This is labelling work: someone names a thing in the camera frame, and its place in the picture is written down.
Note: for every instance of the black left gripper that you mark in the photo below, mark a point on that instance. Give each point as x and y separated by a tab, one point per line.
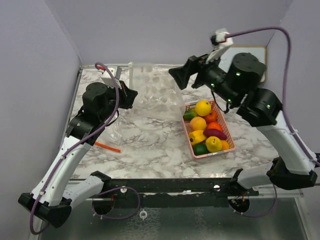
128	95

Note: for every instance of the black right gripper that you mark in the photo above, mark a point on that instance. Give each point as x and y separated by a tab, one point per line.
194	65

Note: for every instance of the clear polka dot zip bag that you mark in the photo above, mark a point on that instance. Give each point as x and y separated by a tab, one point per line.
159	97

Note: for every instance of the yellow lemon toy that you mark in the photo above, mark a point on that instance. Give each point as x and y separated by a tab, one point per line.
203	108

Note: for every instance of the peach toy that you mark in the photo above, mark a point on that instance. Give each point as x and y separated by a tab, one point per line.
197	123

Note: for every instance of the yellow pear toy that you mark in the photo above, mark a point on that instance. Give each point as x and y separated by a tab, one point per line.
213	144

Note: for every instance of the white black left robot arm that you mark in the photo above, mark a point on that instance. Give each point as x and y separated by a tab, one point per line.
50	200

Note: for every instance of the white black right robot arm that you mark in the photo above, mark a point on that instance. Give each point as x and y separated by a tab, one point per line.
261	108

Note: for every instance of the clear bag with orange zipper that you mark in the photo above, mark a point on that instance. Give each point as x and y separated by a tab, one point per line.
111	136

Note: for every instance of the small whiteboard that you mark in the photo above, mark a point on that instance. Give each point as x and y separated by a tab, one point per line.
244	65

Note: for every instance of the orange pumpkin toy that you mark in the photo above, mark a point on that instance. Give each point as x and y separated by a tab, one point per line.
211	117

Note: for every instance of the orange tomato toy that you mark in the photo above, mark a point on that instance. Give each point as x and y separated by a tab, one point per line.
215	125

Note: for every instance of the yellow bell pepper toy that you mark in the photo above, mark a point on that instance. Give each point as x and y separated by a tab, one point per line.
196	137

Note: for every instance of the green lime toy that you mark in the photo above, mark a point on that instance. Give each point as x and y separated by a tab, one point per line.
200	149

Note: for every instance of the orange mango toy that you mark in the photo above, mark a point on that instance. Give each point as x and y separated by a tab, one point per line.
224	145

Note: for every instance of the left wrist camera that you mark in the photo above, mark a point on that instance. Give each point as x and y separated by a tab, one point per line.
111	78

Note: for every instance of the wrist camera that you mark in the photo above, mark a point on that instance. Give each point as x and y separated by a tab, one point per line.
111	78
220	44

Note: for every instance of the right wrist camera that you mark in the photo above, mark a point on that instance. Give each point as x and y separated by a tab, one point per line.
220	44

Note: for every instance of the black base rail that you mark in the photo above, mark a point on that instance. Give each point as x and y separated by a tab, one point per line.
128	193

